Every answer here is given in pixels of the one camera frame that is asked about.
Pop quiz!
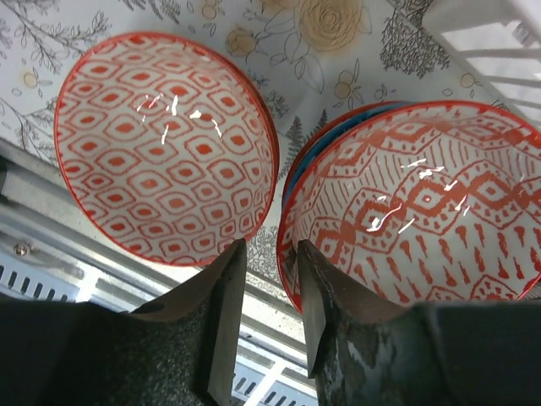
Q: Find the red eye pattern bowl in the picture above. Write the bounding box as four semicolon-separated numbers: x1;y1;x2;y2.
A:
54;31;279;266

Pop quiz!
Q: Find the blue triangle pattern bowl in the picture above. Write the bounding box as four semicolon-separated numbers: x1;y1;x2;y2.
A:
281;101;409;209

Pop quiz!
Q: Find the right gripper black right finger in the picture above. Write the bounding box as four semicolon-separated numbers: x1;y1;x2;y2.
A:
298;240;540;405

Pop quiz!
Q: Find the aluminium mounting rail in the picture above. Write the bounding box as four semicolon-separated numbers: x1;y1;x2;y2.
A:
1;141;317;405

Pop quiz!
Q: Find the floral table mat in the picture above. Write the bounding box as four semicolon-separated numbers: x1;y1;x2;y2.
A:
0;0;541;280

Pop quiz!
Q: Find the white plastic dish rack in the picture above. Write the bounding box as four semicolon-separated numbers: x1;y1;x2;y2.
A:
422;0;540;127

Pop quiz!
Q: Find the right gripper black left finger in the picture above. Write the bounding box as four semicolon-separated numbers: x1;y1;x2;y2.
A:
1;239;247;405

